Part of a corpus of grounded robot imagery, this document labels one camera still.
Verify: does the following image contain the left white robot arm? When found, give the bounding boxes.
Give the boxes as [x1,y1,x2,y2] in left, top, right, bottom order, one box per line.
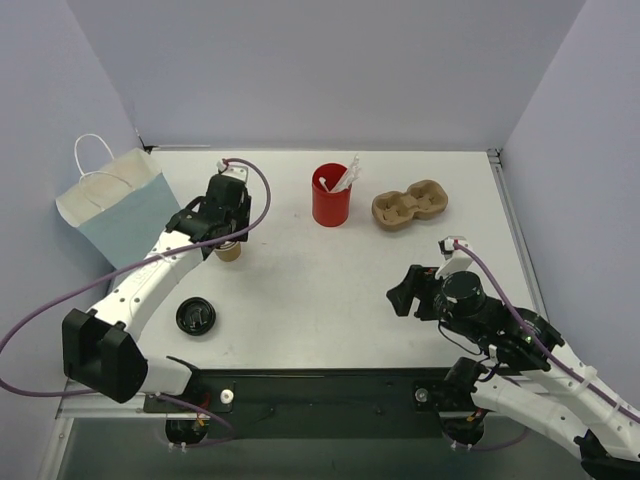
[62,166,251,411]

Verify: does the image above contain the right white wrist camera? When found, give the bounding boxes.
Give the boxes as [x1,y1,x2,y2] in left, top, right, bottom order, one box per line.
[435,236,473,280]

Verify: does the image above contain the stacked black cup lids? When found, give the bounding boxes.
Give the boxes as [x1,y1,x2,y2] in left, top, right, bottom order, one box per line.
[175,297,217,336]

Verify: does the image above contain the stacked brown paper cups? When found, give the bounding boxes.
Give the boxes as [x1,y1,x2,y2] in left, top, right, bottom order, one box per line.
[214,241,242,263]

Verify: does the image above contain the aluminium table frame rail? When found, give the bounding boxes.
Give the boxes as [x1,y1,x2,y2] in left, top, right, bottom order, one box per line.
[486,148,549,319]

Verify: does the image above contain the red ribbed cylinder holder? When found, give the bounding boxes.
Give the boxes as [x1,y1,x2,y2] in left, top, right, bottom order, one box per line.
[311,163,351,227]

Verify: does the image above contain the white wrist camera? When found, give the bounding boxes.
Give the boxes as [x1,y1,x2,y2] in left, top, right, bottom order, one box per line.
[435,236,473,280]
[217,159,249,183]

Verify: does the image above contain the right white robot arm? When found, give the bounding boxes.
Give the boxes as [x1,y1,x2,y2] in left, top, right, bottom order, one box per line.
[386,265,639,479]

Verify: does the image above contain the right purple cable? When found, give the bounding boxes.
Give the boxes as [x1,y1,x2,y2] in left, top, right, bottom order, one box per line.
[452,242,640,451]

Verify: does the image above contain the light blue paper bag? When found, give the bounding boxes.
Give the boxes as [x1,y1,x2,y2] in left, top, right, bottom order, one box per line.
[55,133,180,269]

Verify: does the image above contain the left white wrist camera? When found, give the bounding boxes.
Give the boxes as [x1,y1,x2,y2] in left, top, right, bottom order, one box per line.
[217,159,249,183]

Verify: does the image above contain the brown cardboard cup carrier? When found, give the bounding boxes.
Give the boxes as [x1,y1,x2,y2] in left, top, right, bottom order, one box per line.
[371,179,449,232]

